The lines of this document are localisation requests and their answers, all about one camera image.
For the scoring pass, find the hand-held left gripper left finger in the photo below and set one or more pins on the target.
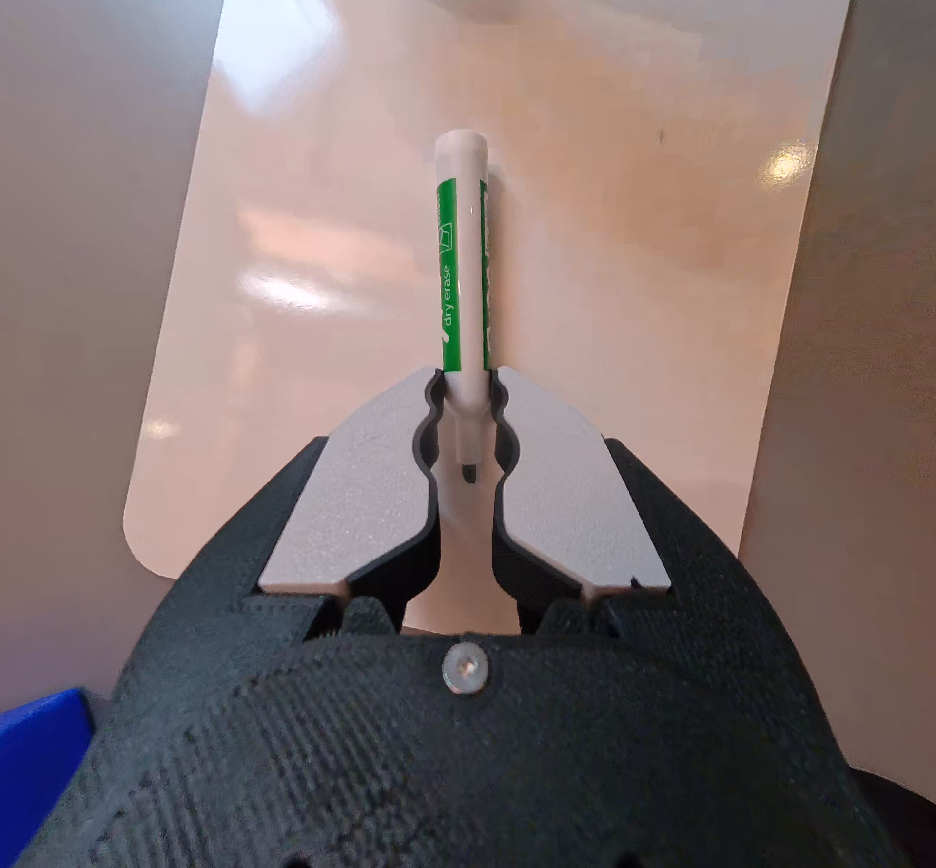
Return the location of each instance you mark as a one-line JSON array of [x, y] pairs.
[[351, 502]]

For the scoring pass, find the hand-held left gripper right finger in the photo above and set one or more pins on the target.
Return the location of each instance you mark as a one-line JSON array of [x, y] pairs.
[[578, 502]]

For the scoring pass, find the small white whiteboard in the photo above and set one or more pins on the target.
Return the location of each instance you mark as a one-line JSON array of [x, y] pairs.
[[621, 298]]

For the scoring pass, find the green whiteboard marker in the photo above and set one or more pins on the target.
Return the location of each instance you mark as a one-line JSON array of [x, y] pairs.
[[462, 225]]

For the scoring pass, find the blue plastic bin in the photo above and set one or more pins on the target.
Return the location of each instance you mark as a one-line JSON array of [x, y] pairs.
[[36, 773]]

